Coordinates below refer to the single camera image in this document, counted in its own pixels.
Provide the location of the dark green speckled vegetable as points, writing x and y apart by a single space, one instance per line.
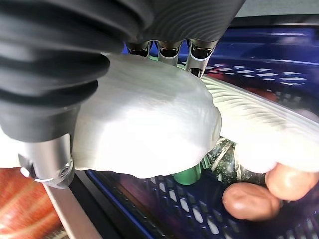
224 156

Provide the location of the right robot hand black cloth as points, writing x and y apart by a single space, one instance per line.
49 74

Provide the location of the blue plastic slotted basket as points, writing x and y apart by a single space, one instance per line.
261 57

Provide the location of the silver metal bar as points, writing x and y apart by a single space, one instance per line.
72 216

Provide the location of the green toy vegetable stem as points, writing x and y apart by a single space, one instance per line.
187 175

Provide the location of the orange striped toy vegetable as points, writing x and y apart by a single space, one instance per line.
22 206

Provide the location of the brown toy potato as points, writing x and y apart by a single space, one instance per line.
289 181
249 201

